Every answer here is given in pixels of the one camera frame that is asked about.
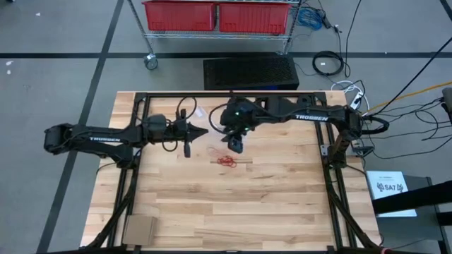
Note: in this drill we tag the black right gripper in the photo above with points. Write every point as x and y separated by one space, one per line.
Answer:
236 143

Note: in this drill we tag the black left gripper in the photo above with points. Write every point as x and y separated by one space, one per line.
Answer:
182 130

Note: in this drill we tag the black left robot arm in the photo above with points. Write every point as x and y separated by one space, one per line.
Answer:
106 139

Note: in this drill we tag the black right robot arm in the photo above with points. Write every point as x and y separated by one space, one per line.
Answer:
310 114

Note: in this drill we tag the brown cardboard piece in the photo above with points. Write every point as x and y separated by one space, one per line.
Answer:
139 231

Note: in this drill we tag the red plastic storage bin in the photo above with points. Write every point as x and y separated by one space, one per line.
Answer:
254 17
180 16

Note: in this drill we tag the white power strip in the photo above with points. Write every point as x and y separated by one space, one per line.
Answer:
356 100

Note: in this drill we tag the white SA7 booklet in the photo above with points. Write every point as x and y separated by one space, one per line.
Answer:
390 194

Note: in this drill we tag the black beam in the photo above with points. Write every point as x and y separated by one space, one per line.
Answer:
409 199

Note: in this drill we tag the grey side table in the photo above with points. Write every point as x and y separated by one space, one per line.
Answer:
416 233

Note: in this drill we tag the grey rounded object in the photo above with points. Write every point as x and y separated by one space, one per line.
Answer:
447 104

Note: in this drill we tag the black aluminium table frame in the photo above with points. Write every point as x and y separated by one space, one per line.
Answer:
176 94

